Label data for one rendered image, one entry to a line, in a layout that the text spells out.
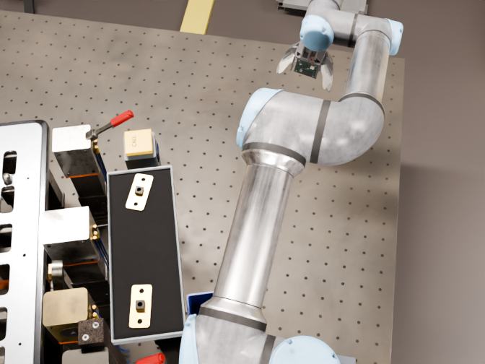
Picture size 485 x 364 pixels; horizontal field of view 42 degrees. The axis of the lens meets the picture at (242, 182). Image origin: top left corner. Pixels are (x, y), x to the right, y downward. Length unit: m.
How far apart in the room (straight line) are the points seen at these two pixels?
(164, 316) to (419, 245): 1.59
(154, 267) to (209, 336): 0.27
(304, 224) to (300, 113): 0.75
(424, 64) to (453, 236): 0.90
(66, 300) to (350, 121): 0.67
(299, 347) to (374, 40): 0.67
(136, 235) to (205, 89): 0.88
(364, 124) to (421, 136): 1.79
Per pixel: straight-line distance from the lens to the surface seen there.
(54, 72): 2.21
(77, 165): 1.61
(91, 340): 1.30
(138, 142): 1.41
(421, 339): 2.50
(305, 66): 1.65
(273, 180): 1.08
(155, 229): 1.30
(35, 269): 1.50
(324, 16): 1.45
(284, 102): 1.11
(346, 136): 1.10
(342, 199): 1.86
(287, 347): 1.02
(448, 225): 2.71
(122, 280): 1.26
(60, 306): 1.36
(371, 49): 1.35
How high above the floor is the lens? 2.31
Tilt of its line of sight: 59 degrees down
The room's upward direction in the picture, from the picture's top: 1 degrees counter-clockwise
